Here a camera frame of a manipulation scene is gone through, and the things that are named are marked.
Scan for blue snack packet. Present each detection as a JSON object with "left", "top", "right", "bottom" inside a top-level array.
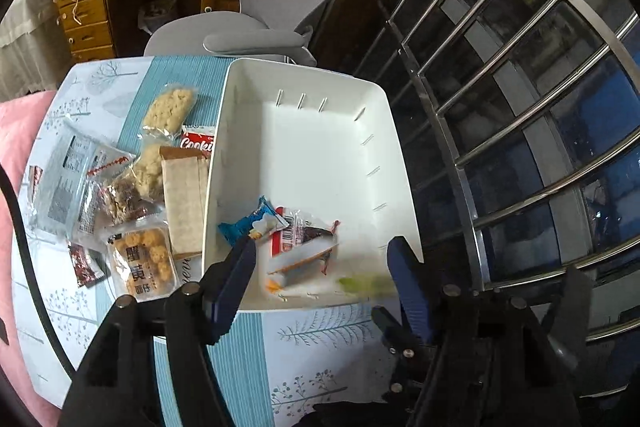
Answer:
[{"left": 218, "top": 196, "right": 289, "bottom": 249}]

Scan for pink cushion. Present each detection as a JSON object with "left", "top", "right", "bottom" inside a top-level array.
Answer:
[{"left": 0, "top": 89, "right": 66, "bottom": 427}]

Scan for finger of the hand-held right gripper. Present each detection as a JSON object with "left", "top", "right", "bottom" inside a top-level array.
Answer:
[
  {"left": 541, "top": 266, "right": 596, "bottom": 372},
  {"left": 371, "top": 305, "right": 437, "bottom": 408}
]

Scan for red white snack packet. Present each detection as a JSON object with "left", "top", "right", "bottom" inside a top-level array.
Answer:
[{"left": 299, "top": 219, "right": 342, "bottom": 276}]

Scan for stainless steel window railing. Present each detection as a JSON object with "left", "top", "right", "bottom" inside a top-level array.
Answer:
[{"left": 345, "top": 0, "right": 640, "bottom": 403}]

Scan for green snack packet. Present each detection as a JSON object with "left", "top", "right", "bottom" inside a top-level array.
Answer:
[{"left": 337, "top": 273, "right": 397, "bottom": 297}]

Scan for brown paper snack packet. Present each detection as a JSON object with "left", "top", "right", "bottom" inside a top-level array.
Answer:
[{"left": 159, "top": 146, "right": 212, "bottom": 260}]

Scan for red cookie packet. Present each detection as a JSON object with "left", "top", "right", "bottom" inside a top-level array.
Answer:
[{"left": 179, "top": 123, "right": 217, "bottom": 158}]

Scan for white red barcode packet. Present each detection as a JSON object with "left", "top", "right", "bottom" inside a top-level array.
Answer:
[{"left": 269, "top": 206, "right": 312, "bottom": 259}]

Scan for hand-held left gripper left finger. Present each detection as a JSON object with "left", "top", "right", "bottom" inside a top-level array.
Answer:
[{"left": 57, "top": 234, "right": 258, "bottom": 427}]

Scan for puffed rice cake packet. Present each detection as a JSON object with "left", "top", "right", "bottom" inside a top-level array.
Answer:
[
  {"left": 131, "top": 141, "right": 167, "bottom": 204},
  {"left": 141, "top": 86, "right": 199, "bottom": 138}
]

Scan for dark red small packet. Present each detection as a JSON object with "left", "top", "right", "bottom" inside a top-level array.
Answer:
[
  {"left": 66, "top": 241, "right": 110, "bottom": 290},
  {"left": 26, "top": 164, "right": 45, "bottom": 200}
]

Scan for beige curtain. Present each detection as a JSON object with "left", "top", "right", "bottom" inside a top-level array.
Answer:
[{"left": 0, "top": 0, "right": 57, "bottom": 98}]

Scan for white plastic box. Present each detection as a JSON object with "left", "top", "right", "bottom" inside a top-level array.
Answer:
[{"left": 201, "top": 58, "right": 425, "bottom": 313}]

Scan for tree print tablecloth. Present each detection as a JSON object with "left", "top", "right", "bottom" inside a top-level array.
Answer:
[{"left": 10, "top": 54, "right": 441, "bottom": 427}]

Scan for nut brittle packet red edges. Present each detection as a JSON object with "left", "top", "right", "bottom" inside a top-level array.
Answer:
[{"left": 96, "top": 174, "right": 163, "bottom": 228}]

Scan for clear grey printed bag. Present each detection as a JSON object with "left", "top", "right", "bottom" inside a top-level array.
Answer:
[{"left": 34, "top": 127, "right": 137, "bottom": 238}]

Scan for yellow ball snack packet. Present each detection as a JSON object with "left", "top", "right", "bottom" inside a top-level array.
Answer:
[{"left": 106, "top": 227, "right": 180, "bottom": 304}]

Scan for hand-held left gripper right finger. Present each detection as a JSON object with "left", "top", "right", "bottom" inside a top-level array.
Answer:
[{"left": 386, "top": 234, "right": 583, "bottom": 427}]

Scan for black cable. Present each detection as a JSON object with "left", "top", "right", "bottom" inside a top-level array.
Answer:
[{"left": 0, "top": 167, "right": 78, "bottom": 388}]

